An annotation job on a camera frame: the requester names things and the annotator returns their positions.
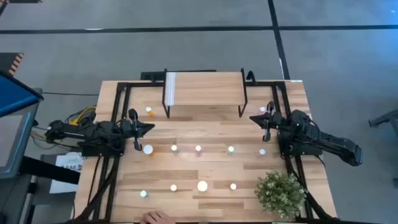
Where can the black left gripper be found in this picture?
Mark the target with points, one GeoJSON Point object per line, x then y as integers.
{"type": "Point", "coordinates": [134, 130]}

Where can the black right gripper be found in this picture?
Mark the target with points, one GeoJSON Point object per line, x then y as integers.
{"type": "Point", "coordinates": [271, 123]}

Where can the small orange pill bottle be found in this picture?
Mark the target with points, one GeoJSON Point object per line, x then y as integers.
{"type": "Point", "coordinates": [149, 109]}

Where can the orange bottle with yellow pills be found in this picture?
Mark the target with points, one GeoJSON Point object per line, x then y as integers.
{"type": "Point", "coordinates": [173, 187]}

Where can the orange bottle with red pills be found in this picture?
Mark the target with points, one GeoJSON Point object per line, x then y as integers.
{"type": "Point", "coordinates": [233, 186]}

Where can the wide orange bottle with rolls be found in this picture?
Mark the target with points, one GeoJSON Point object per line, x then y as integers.
{"type": "Point", "coordinates": [202, 186]}

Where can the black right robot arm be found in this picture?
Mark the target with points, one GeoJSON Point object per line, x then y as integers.
{"type": "Point", "coordinates": [326, 140]}

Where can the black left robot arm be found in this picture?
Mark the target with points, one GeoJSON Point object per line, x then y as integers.
{"type": "Point", "coordinates": [93, 132]}

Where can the wooden shelf black legs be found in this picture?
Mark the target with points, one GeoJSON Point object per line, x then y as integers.
{"type": "Point", "coordinates": [211, 90]}

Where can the white label sticker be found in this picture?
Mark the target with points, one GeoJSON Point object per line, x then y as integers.
{"type": "Point", "coordinates": [296, 81]}

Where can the black power strip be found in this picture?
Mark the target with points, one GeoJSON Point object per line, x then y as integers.
{"type": "Point", "coordinates": [152, 76]}

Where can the artificial green plant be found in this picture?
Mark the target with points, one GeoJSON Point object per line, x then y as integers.
{"type": "Point", "coordinates": [280, 194]}

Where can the white printed paper sheet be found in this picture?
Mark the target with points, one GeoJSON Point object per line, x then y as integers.
{"type": "Point", "coordinates": [66, 163]}

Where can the person's hand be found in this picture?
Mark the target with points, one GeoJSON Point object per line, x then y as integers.
{"type": "Point", "coordinates": [155, 218]}

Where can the black support beam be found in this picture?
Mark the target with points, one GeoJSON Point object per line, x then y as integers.
{"type": "Point", "coordinates": [49, 170]}

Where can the grey chair base leg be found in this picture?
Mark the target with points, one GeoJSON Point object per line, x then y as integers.
{"type": "Point", "coordinates": [384, 119]}

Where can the tilted computer monitor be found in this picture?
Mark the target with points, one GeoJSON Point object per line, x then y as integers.
{"type": "Point", "coordinates": [15, 95]}

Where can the black orange striped mat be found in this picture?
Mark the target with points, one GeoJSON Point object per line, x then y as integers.
{"type": "Point", "coordinates": [16, 63]}
{"type": "Point", "coordinates": [25, 1]}

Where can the black metal rail frame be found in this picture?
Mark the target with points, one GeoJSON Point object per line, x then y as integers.
{"type": "Point", "coordinates": [140, 84]}
{"type": "Point", "coordinates": [264, 83]}

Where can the black curved bracket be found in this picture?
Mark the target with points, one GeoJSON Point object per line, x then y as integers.
{"type": "Point", "coordinates": [250, 74]}

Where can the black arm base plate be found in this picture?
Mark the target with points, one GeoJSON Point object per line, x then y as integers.
{"type": "Point", "coordinates": [311, 152]}
{"type": "Point", "coordinates": [99, 152]}

